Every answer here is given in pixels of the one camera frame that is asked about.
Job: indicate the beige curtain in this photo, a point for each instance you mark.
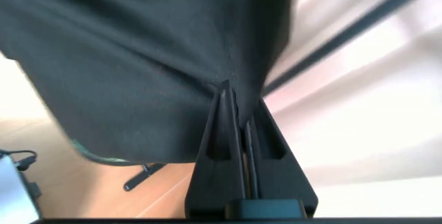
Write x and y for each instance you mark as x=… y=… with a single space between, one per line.
x=362 y=113

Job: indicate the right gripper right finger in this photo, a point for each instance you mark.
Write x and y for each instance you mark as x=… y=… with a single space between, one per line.
x=276 y=172

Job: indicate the black garment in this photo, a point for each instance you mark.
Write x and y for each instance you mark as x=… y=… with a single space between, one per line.
x=138 y=61

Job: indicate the black clothes rack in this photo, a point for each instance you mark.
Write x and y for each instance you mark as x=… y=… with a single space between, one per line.
x=345 y=34

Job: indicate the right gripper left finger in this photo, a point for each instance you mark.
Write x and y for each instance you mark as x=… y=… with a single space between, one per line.
x=221 y=168

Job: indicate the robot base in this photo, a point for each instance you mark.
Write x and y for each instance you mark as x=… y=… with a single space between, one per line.
x=14 y=189

